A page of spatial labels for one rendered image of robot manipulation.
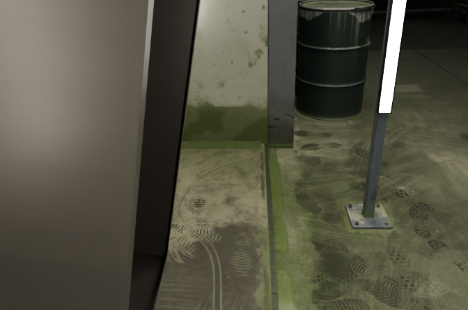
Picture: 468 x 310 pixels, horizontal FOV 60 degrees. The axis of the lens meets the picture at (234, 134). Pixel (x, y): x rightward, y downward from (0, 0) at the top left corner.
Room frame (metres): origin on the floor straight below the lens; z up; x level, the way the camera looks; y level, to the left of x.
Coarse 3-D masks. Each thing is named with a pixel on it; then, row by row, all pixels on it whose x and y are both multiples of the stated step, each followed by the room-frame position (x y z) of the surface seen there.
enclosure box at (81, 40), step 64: (0, 0) 0.37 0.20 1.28; (64, 0) 0.36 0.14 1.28; (128, 0) 0.36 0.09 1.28; (192, 0) 0.96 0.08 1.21; (0, 64) 0.37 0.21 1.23; (64, 64) 0.36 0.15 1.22; (128, 64) 0.36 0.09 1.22; (0, 128) 0.37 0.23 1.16; (64, 128) 0.36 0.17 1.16; (128, 128) 0.36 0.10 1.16; (0, 192) 0.37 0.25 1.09; (64, 192) 0.36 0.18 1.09; (128, 192) 0.36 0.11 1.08; (0, 256) 0.37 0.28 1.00; (64, 256) 0.37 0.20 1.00; (128, 256) 0.36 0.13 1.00
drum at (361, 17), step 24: (312, 0) 3.49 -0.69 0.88; (336, 0) 3.52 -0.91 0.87; (360, 0) 3.39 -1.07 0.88; (312, 24) 3.07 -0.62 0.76; (336, 24) 2.98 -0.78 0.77; (360, 24) 3.01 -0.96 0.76; (312, 48) 3.05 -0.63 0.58; (336, 48) 2.97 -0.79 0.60; (360, 48) 3.01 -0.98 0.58; (312, 72) 3.06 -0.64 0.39; (336, 72) 2.98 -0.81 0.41; (360, 72) 3.04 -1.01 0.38; (312, 96) 3.05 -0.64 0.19; (336, 96) 2.97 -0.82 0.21; (360, 96) 3.07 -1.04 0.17; (336, 120) 2.97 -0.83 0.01
